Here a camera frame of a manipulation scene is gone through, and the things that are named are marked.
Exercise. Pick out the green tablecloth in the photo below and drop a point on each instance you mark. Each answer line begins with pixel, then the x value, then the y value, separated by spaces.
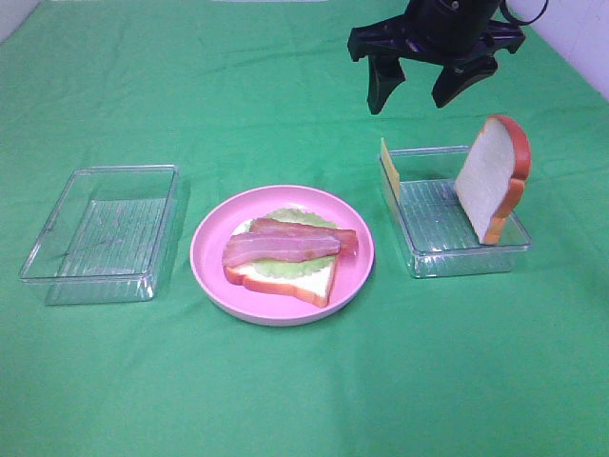
pixel 241 95

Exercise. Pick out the left clear plastic tray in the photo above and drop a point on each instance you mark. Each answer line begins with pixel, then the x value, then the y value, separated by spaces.
pixel 106 238

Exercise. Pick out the toy bacon strip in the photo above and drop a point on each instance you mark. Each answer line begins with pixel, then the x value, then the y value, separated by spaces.
pixel 347 237
pixel 250 246

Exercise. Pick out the right clear plastic tray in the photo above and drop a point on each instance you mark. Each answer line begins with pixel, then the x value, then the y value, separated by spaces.
pixel 435 234

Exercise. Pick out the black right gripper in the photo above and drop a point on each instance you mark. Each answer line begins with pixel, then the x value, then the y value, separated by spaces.
pixel 437 32

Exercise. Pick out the yellow toy cheese slice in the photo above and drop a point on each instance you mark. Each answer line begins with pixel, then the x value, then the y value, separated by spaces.
pixel 391 172

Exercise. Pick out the clear plastic tray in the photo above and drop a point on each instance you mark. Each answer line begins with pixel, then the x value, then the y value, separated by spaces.
pixel 106 238
pixel 435 234

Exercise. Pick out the pink round plate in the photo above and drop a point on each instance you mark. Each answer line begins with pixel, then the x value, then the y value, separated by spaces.
pixel 272 309

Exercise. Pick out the toy bread slice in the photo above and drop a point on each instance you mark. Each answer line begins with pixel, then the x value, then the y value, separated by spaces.
pixel 492 179
pixel 314 289

